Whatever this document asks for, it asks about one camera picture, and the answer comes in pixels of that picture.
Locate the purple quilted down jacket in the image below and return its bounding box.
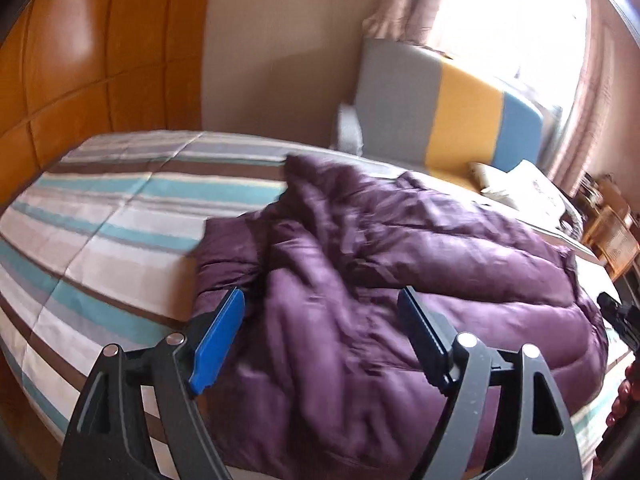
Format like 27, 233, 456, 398
193, 155, 608, 479

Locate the wicker bedside table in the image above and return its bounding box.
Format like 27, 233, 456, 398
575, 174, 639, 282

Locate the white embroidered pillow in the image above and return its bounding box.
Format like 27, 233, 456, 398
469, 159, 584, 242

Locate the striped bed quilt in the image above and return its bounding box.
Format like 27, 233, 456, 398
0, 129, 632, 480

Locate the pink patterned curtain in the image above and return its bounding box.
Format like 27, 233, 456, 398
363, 0, 639, 194

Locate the grey white armrest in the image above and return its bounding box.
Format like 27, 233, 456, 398
333, 103, 363, 156

